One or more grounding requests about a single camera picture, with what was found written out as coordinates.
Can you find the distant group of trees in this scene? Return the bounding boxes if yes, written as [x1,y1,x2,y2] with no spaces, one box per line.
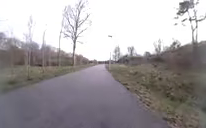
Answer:
[111,38,183,65]

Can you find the bare pine tree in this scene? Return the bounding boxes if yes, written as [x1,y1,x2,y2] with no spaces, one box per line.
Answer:
[173,0,206,46]

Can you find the tall bare tree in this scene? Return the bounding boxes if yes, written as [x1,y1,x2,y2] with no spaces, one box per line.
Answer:
[61,0,93,68]

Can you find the brown hedge of bushes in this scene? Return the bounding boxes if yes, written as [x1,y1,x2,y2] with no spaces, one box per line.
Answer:
[0,32,98,69]

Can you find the street lamp pole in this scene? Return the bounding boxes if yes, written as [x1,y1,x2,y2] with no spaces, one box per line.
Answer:
[107,34,114,71]

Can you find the grey asphalt path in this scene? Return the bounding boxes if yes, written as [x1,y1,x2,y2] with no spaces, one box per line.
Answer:
[0,63,172,128]

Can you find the grass slope with dead leaves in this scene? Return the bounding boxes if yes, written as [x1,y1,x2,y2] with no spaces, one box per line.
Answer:
[105,39,206,128]

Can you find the row of thin young trees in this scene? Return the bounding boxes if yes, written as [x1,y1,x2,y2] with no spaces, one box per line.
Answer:
[4,14,66,81]

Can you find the grass verge with young trees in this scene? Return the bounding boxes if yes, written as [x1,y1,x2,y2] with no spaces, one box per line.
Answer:
[0,63,98,94]

